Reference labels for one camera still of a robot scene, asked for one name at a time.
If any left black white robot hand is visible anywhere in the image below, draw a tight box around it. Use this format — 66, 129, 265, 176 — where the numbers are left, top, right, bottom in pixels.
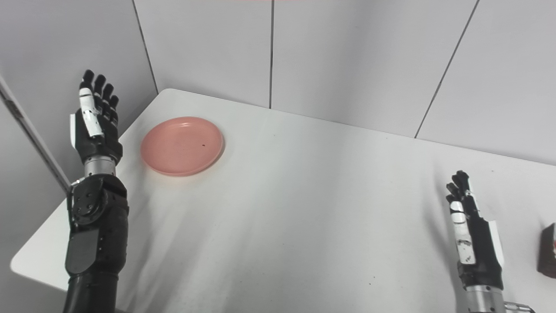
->
69, 70, 123, 165

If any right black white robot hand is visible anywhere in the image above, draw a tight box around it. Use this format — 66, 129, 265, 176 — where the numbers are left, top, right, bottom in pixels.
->
446, 170, 506, 291

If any chocolate cake slice with fruit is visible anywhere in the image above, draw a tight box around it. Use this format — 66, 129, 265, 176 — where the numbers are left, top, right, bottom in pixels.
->
537, 223, 556, 279

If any pink round plate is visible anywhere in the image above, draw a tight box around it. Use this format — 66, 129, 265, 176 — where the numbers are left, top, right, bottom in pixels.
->
140, 116, 225, 177

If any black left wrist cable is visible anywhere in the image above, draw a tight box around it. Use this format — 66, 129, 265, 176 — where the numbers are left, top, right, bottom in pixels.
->
66, 177, 86, 226

